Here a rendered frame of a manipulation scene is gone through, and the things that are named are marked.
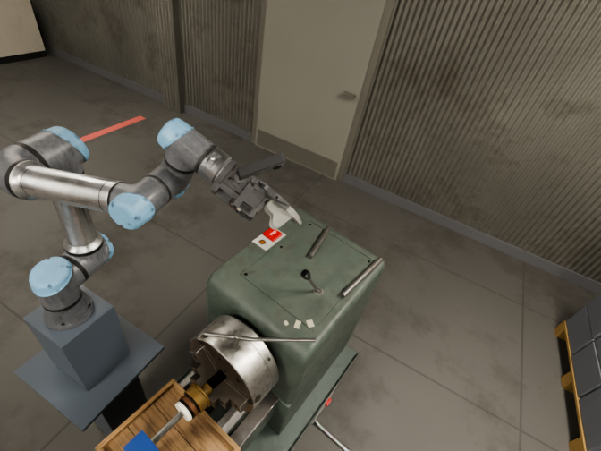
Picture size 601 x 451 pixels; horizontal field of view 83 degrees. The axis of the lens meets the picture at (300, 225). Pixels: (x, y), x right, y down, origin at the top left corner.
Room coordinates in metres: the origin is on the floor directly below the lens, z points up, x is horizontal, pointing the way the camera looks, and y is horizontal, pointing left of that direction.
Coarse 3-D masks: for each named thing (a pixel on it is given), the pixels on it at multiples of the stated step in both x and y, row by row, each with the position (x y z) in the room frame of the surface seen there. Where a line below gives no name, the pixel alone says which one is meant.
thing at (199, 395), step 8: (192, 384) 0.44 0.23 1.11; (184, 392) 0.41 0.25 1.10; (192, 392) 0.41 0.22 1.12; (200, 392) 0.42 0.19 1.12; (208, 392) 0.43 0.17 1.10; (184, 400) 0.39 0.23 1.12; (192, 400) 0.39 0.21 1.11; (200, 400) 0.40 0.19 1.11; (208, 400) 0.40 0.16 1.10; (192, 408) 0.37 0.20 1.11; (200, 408) 0.38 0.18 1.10; (192, 416) 0.35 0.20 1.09
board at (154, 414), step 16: (176, 384) 0.50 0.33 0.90; (160, 400) 0.45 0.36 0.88; (176, 400) 0.46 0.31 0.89; (144, 416) 0.38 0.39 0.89; (160, 416) 0.39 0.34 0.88; (208, 416) 0.42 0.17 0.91; (112, 432) 0.31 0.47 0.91; (128, 432) 0.33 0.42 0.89; (176, 432) 0.36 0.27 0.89; (192, 432) 0.37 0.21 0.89; (208, 432) 0.38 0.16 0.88; (224, 432) 0.38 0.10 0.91; (96, 448) 0.26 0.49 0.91; (112, 448) 0.27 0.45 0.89; (160, 448) 0.30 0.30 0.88; (176, 448) 0.31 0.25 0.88; (192, 448) 0.32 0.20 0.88; (208, 448) 0.33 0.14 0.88; (224, 448) 0.34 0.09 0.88; (240, 448) 0.35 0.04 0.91
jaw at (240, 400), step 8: (224, 384) 0.46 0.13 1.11; (232, 384) 0.47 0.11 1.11; (216, 392) 0.43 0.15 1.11; (224, 392) 0.44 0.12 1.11; (232, 392) 0.44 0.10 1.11; (240, 392) 0.44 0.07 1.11; (216, 400) 0.41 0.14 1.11; (224, 400) 0.41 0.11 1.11; (232, 400) 0.41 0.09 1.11; (240, 400) 0.42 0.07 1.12; (248, 400) 0.43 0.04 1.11; (256, 400) 0.44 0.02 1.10; (240, 408) 0.40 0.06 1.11
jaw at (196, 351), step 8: (200, 336) 0.56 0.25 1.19; (200, 344) 0.54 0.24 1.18; (192, 352) 0.50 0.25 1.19; (200, 352) 0.51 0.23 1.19; (208, 352) 0.52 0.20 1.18; (200, 360) 0.49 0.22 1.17; (208, 360) 0.50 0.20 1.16; (192, 368) 0.48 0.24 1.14; (200, 368) 0.47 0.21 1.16; (208, 368) 0.49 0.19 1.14; (216, 368) 0.50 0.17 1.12; (192, 376) 0.46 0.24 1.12; (200, 376) 0.46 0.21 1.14; (208, 376) 0.47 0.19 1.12; (200, 384) 0.44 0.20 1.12
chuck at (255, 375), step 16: (208, 336) 0.55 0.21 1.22; (224, 352) 0.50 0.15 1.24; (240, 352) 0.52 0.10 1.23; (256, 352) 0.53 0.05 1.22; (224, 368) 0.49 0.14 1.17; (240, 368) 0.47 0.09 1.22; (256, 368) 0.49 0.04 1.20; (240, 384) 0.45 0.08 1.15; (256, 384) 0.46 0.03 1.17; (272, 384) 0.50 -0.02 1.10
